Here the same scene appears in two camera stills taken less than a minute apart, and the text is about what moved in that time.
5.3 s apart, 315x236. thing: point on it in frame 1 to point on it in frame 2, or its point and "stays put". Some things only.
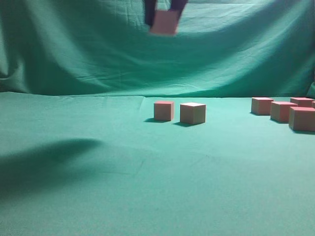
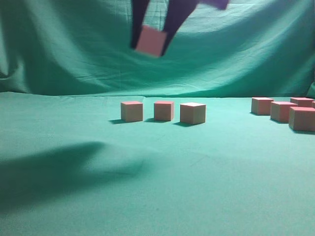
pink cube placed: (192, 113) stays put
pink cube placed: (163, 110) stays put
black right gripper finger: (149, 12) to (139, 8)
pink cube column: (302, 102) stays put
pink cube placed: (165, 22) to (131, 111)
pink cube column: (301, 118) stays put
